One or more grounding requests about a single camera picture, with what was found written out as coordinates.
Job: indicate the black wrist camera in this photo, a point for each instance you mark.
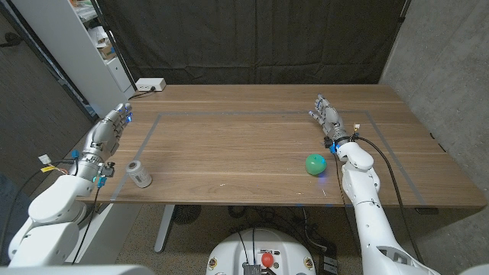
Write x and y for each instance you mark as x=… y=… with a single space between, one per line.
x=108 y=170
x=328 y=142

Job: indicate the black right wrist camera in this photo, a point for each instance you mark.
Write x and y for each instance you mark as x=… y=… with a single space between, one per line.
x=328 y=142

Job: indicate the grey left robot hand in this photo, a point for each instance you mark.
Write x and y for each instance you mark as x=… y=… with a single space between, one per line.
x=103 y=137

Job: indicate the grey finned module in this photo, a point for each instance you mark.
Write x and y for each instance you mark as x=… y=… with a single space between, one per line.
x=252 y=269

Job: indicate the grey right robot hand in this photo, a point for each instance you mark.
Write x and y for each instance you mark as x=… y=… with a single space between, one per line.
x=331 y=118

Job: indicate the grey tape outline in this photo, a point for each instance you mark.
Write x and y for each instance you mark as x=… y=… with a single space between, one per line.
x=267 y=113

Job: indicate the white robot torso base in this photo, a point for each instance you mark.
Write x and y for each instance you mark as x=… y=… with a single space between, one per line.
x=294 y=252

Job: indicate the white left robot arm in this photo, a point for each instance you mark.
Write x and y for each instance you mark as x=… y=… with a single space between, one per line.
x=53 y=221

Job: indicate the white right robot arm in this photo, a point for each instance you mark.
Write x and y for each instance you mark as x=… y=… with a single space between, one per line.
x=366 y=214

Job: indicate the green ball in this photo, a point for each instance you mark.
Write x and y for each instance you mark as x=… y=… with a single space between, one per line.
x=316 y=164

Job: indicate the white power strip box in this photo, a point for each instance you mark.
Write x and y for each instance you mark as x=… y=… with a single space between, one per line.
x=149 y=84

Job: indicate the red emergency stop button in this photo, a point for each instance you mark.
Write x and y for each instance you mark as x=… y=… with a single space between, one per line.
x=267 y=259

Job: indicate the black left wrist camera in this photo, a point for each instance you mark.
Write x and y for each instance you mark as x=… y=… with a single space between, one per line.
x=108 y=170

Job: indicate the black backdrop curtain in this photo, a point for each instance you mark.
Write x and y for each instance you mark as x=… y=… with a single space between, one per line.
x=248 y=38

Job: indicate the brown cardboard box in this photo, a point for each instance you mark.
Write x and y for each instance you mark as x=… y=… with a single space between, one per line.
x=107 y=51

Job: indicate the black round floor fan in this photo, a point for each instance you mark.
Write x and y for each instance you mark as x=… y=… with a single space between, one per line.
x=186 y=214

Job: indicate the black backdrop stand pole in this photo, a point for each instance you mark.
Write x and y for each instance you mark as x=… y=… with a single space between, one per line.
x=114 y=46

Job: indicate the black floor power strip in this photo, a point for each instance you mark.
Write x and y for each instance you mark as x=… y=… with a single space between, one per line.
x=328 y=263

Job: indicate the white shelf cabinet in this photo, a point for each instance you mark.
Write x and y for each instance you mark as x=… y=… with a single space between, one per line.
x=68 y=49

